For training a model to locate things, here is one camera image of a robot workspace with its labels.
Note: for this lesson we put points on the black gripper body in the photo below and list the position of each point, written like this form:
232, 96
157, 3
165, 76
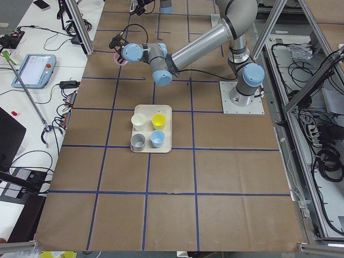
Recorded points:
144, 2
120, 58

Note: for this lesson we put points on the pink plastic cup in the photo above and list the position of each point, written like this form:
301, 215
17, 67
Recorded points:
119, 60

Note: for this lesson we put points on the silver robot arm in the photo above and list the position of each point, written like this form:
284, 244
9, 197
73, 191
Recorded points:
236, 17
165, 7

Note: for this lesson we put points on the cream white plastic cup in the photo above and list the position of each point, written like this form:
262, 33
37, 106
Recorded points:
138, 121

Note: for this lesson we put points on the yellow plastic cup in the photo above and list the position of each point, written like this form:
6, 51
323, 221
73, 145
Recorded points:
158, 121

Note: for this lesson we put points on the grey plastic cup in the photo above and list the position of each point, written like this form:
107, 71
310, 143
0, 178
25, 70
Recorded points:
138, 142

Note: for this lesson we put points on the black power adapter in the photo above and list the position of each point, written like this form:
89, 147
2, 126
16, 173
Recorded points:
69, 84

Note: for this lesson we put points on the cream bunny print tray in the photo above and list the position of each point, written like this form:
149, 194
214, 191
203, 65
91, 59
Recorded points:
149, 111

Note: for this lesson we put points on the blue teach pendant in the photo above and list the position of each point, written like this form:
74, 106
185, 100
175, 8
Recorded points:
36, 70

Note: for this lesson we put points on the aluminium frame post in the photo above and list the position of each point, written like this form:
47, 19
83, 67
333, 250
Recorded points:
74, 14

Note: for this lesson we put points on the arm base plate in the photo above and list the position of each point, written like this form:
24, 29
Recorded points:
235, 103
215, 19

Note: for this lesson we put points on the green handled reach tool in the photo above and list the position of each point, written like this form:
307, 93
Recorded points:
18, 83

